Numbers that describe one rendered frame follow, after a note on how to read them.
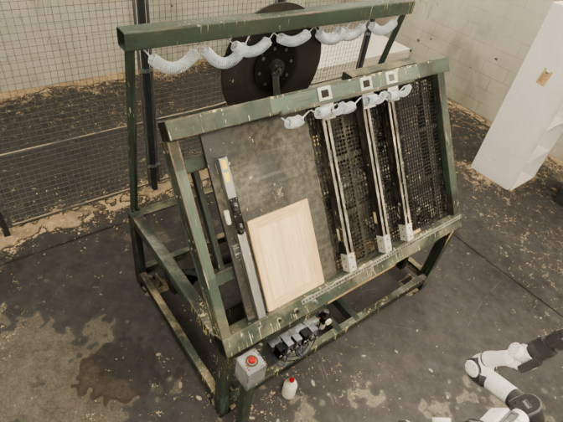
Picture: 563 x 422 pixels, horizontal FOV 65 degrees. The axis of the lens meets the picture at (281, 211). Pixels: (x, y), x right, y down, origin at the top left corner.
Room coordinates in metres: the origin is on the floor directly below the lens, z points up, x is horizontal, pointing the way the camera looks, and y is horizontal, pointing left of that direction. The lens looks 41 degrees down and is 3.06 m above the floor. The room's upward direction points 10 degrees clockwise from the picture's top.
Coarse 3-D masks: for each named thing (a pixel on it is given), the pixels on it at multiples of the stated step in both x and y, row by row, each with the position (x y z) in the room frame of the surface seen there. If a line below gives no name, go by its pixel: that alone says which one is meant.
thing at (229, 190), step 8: (216, 160) 1.90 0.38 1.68; (224, 176) 1.85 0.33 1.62; (224, 184) 1.83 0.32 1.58; (232, 184) 1.85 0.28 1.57; (224, 192) 1.83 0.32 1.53; (232, 192) 1.83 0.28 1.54; (232, 216) 1.76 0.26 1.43; (232, 224) 1.76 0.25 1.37; (240, 240) 1.71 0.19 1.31; (240, 248) 1.68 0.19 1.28; (248, 248) 1.71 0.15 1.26; (240, 256) 1.68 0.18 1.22; (248, 256) 1.68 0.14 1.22; (248, 264) 1.66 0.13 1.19; (248, 272) 1.63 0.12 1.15; (248, 280) 1.61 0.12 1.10; (256, 280) 1.63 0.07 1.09; (248, 288) 1.60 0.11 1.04; (256, 288) 1.60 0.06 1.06; (256, 296) 1.58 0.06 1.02; (256, 304) 1.55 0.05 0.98; (256, 312) 1.53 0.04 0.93; (264, 312) 1.55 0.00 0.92
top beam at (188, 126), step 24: (384, 72) 2.80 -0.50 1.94; (408, 72) 2.94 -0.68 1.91; (432, 72) 3.10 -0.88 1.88; (288, 96) 2.26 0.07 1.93; (312, 96) 2.36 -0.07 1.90; (336, 96) 2.47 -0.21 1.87; (168, 120) 1.79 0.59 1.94; (192, 120) 1.86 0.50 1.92; (216, 120) 1.93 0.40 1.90; (240, 120) 2.01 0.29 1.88
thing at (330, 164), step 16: (320, 96) 2.39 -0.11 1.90; (336, 112) 2.32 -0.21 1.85; (320, 128) 2.36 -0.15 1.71; (320, 144) 2.34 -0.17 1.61; (336, 160) 2.30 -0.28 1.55; (336, 176) 2.26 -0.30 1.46; (336, 192) 2.19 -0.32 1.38; (336, 208) 2.16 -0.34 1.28; (336, 224) 2.13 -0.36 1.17; (352, 256) 2.03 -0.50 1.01
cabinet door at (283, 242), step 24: (264, 216) 1.88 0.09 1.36; (288, 216) 1.97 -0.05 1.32; (264, 240) 1.80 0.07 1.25; (288, 240) 1.89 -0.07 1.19; (312, 240) 1.98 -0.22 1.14; (264, 264) 1.72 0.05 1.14; (288, 264) 1.81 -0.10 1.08; (312, 264) 1.90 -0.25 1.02; (264, 288) 1.64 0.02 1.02; (288, 288) 1.73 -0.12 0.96; (312, 288) 1.81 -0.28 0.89
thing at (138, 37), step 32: (384, 0) 3.43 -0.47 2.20; (128, 32) 2.10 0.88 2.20; (160, 32) 2.21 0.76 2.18; (192, 32) 2.33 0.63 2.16; (224, 32) 2.46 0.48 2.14; (256, 32) 2.61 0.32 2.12; (128, 64) 2.13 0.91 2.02; (128, 96) 2.16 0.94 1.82; (128, 128) 2.19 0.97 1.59; (128, 160) 2.22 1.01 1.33
